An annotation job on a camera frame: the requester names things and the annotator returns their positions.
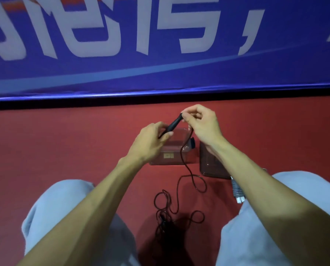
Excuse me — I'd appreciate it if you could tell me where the person's leg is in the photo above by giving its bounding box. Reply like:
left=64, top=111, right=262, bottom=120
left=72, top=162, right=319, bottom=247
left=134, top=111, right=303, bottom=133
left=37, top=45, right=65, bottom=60
left=215, top=171, right=330, bottom=266
left=21, top=179, right=141, bottom=266

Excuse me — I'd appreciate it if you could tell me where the person's right leg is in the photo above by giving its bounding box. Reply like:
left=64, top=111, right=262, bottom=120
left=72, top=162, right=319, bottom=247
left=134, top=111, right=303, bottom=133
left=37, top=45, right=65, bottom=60
left=215, top=171, right=330, bottom=266

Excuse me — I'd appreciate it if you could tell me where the person's left forearm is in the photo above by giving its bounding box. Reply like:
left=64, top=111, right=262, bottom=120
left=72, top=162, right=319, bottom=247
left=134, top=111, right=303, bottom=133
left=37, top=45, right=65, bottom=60
left=16, top=156, right=144, bottom=266

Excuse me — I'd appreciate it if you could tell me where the dark clear container lid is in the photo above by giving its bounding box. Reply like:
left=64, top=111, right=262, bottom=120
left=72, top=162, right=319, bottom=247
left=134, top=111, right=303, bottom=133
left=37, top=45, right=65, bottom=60
left=199, top=141, right=232, bottom=180

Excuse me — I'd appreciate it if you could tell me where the person's right forearm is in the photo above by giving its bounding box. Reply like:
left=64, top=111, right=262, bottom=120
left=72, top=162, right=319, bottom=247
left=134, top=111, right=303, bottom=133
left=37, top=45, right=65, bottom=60
left=206, top=138, right=330, bottom=266

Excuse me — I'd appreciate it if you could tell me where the blue banner with white characters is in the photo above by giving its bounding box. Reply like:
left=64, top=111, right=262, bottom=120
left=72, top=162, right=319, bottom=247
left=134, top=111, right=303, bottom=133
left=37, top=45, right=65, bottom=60
left=0, top=0, right=330, bottom=102

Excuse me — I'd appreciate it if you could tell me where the grey cable with white plugs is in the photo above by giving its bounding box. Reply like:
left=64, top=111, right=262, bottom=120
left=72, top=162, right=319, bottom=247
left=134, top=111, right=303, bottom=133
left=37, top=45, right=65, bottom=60
left=230, top=168, right=268, bottom=204

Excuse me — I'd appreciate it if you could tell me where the clear plastic container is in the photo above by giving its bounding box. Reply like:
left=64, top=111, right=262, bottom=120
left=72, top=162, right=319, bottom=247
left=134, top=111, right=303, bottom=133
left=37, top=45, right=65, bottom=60
left=149, top=128, right=196, bottom=166

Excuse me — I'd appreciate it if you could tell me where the person's right hand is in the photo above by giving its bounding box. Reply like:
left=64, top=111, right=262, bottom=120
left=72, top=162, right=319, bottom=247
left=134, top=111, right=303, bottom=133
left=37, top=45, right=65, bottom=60
left=181, top=104, right=228, bottom=153

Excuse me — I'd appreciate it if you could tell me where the black cable with plug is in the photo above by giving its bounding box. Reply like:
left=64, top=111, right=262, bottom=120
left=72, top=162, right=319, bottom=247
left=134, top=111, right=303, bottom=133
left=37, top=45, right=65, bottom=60
left=153, top=113, right=208, bottom=242

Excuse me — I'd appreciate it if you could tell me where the person's left leg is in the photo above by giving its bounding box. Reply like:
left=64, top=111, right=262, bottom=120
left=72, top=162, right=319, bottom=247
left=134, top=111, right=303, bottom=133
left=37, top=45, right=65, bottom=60
left=21, top=179, right=141, bottom=266

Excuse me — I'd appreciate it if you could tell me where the person's left hand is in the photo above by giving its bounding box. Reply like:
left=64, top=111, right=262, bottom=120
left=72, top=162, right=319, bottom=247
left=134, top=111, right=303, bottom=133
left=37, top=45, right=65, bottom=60
left=125, top=121, right=174, bottom=165

